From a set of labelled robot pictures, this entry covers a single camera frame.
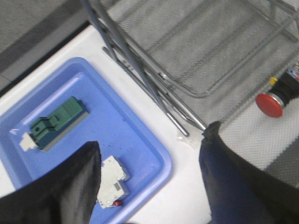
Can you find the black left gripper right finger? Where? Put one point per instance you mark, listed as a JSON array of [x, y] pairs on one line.
[[240, 193]]

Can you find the grey stone counter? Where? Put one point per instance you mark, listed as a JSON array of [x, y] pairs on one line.
[[30, 29]]

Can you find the green terminal block component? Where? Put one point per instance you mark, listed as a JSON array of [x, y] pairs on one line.
[[45, 132]]

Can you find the blue plastic tray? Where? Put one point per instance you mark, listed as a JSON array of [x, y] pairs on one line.
[[110, 122]]

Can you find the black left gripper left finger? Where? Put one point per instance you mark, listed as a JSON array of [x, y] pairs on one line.
[[65, 195]]

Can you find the red emergency stop button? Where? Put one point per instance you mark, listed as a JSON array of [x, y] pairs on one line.
[[284, 90]]

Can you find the grey rack frame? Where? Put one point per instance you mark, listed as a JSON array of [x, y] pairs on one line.
[[111, 35]]

